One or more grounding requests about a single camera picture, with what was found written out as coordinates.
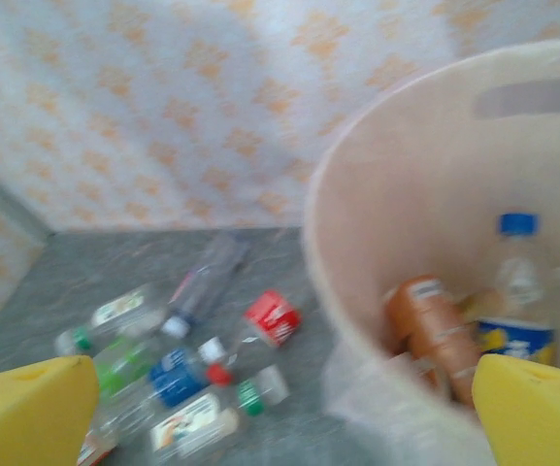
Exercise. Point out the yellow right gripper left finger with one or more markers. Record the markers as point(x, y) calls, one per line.
point(27, 412)

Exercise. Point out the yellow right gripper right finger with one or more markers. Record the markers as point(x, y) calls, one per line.
point(536, 417)

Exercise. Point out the blue yellow label bottle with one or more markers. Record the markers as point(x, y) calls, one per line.
point(517, 340)

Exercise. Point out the white label bottle green cap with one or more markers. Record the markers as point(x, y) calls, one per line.
point(114, 308)

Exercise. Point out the copper label bottle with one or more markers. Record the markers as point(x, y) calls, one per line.
point(430, 330)

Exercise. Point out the clear bottle with purple label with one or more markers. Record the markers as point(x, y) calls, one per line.
point(211, 272)

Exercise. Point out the pale pink plastic bin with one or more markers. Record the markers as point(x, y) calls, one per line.
point(405, 194)

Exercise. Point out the orange label bottle white cap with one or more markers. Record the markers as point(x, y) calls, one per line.
point(92, 454)

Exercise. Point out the green label clear bottle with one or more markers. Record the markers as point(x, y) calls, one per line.
point(117, 371)

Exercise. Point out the blue label bottle white cap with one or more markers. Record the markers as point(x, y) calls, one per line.
point(177, 378)

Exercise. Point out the red label cola bottle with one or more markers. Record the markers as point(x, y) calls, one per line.
point(272, 318)

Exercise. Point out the aluminium frame post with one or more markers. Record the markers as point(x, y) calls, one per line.
point(8, 201)

